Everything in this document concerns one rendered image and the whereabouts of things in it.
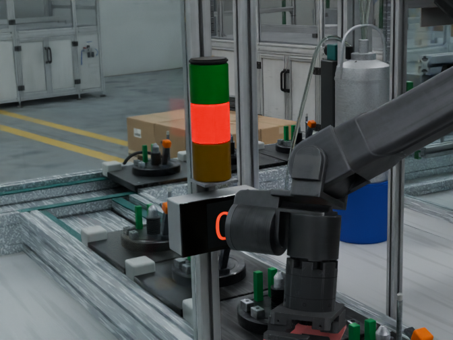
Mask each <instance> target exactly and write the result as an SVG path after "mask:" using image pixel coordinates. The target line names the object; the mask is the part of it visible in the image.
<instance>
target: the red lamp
mask: <svg viewBox="0 0 453 340"><path fill-rule="evenodd" d="M190 105H191V139H192V141H193V142H195V143H199V144H218V143H223V142H228V141H229V140H230V139H231V131H230V107H229V102H227V103H223V104H216V105H197V104H193V103H191V104H190Z"/></svg>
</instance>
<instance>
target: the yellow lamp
mask: <svg viewBox="0 0 453 340"><path fill-rule="evenodd" d="M192 157H193V178H194V179H195V180H196V181H201V182H220V181H226V180H228V179H230V178H231V141H230V140H229V141H228V142H223V143H218V144H199V143H195V142H192Z"/></svg>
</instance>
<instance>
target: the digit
mask: <svg viewBox="0 0 453 340"><path fill-rule="evenodd" d="M233 202H234V199H233V200H225V201H222V202H214V203H210V204H206V208H207V228H208V249H210V248H216V247H220V246H226V245H228V244H227V241H226V237H225V222H226V218H227V214H228V212H229V209H230V208H231V206H232V205H233Z"/></svg>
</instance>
